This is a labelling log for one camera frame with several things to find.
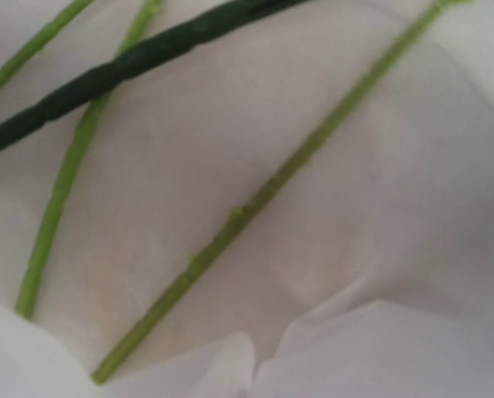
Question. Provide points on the blue fake hydrangea stem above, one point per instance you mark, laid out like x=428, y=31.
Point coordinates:
x=148, y=54

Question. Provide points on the pink fake rose stem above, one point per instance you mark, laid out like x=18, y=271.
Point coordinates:
x=40, y=251
x=241, y=216

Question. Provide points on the white wrapping paper sheet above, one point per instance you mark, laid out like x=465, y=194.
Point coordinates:
x=370, y=274

